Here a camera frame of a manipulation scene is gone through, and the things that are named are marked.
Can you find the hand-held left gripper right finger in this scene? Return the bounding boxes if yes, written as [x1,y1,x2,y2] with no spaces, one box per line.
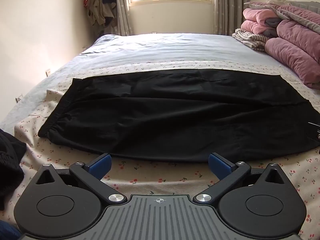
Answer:
[194,152,287,204]

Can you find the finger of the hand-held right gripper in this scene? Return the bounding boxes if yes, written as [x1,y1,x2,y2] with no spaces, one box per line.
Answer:
[308,121,320,142]

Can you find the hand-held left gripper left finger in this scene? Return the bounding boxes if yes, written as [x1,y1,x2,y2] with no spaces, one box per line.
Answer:
[34,153,126,204]

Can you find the black pants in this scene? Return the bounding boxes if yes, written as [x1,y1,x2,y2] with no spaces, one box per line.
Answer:
[38,69,320,164]

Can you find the cherry-print bed sheet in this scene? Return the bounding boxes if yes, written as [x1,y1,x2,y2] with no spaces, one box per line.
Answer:
[14,59,320,240]

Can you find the mauve quilt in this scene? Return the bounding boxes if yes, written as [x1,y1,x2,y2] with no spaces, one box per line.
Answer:
[244,0,320,89]

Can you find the black knit cloth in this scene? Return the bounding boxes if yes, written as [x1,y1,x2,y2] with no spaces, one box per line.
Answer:
[0,129,27,210]

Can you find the blue cloth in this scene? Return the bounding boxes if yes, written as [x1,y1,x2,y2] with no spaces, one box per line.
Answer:
[0,221,22,240]

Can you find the striped folded cloth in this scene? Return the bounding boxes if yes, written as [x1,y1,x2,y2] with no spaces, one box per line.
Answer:
[232,29,272,52]

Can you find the grey folded blanket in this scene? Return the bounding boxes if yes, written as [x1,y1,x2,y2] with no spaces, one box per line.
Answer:
[264,17,283,37]

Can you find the light pink folded quilt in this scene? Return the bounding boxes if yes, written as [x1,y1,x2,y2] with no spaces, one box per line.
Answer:
[241,7,282,37]

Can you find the bed with blue sheet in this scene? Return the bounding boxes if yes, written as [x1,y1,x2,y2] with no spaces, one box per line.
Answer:
[0,33,320,240]

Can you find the grey patterned curtain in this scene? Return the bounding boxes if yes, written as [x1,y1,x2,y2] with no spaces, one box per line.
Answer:
[211,0,250,37]
[112,0,132,36]

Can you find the hanging clothes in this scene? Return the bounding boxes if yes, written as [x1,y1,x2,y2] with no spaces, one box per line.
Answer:
[83,0,117,28]

